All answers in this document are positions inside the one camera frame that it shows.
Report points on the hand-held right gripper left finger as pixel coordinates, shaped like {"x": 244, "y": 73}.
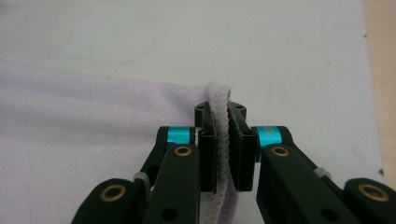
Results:
{"x": 207, "y": 155}

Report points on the lilac printed towel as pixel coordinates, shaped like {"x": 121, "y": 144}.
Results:
{"x": 77, "y": 140}

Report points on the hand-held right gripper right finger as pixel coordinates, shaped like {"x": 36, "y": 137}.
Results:
{"x": 244, "y": 155}

